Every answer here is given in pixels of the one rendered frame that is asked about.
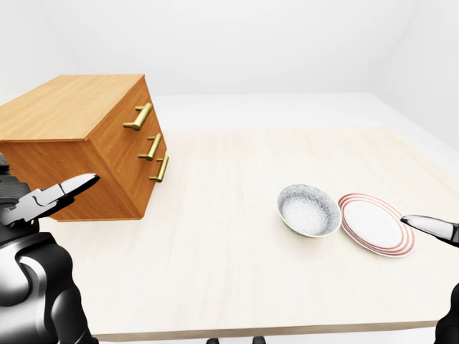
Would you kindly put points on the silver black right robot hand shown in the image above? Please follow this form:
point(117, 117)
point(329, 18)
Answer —
point(435, 228)

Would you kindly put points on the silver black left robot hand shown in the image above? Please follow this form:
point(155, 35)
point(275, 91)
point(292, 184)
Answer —
point(39, 200)

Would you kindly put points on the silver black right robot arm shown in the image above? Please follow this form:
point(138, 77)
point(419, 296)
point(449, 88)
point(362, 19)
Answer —
point(450, 322)

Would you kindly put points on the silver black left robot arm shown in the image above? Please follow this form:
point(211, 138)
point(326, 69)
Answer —
point(32, 286)

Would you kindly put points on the wooden cabinet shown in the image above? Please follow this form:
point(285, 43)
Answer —
point(54, 107)

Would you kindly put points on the patterned grey bowl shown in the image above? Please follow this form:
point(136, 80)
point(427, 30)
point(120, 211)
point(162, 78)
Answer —
point(307, 212)

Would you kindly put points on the white plate with red rings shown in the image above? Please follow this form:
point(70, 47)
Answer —
point(373, 224)

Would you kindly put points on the wooden drawer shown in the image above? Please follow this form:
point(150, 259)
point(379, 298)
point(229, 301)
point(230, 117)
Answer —
point(139, 191)
point(111, 138)
point(123, 162)

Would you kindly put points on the small dark shape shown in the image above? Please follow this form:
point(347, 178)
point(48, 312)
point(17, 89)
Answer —
point(259, 340)
point(213, 340)

